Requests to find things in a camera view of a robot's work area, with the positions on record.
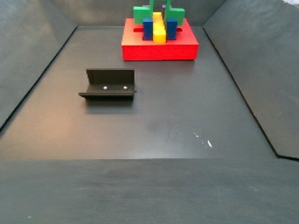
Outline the green zigzag object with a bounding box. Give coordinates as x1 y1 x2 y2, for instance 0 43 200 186
133 0 185 26

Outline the black angled fixture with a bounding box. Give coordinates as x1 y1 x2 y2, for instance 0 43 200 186
78 68 136 99

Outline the red base board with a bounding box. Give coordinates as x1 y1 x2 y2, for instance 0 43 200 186
121 18 200 61

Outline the yellow long block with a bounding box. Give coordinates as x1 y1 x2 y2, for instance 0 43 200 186
152 12 165 44

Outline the blue block left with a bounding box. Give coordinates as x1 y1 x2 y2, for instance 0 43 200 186
142 18 153 40

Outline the blue block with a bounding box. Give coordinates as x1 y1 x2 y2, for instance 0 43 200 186
142 18 153 40
165 18 177 40

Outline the blue block right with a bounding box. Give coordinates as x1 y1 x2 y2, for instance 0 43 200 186
165 18 177 40

